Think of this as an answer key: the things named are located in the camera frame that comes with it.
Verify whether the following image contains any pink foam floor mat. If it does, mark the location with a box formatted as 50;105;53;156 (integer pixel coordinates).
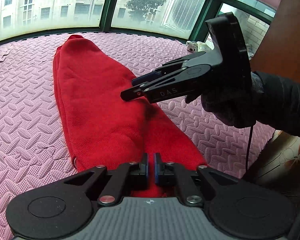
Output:
0;33;274;239

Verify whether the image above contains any right black sleeve forearm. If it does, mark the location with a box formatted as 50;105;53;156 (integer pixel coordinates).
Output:
254;72;300;137

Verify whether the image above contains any green window frame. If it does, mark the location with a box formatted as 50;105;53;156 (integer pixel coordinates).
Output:
0;0;276;49

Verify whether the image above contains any red knit sweater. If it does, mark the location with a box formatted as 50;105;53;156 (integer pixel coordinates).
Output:
52;34;208;198

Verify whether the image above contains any brown wooden cabinet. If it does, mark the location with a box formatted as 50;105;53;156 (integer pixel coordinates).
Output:
251;0;300;83

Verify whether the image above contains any right black gloved hand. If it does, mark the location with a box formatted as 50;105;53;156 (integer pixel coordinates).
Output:
185;72;264;128

